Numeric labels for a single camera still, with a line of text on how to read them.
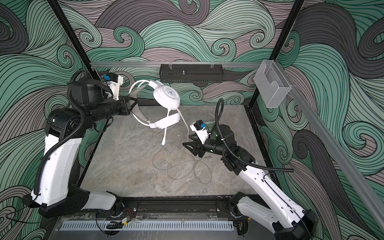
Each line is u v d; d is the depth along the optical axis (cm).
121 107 50
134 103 58
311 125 61
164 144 46
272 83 79
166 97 45
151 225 70
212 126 48
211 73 95
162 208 75
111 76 47
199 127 55
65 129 35
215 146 55
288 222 37
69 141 35
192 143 57
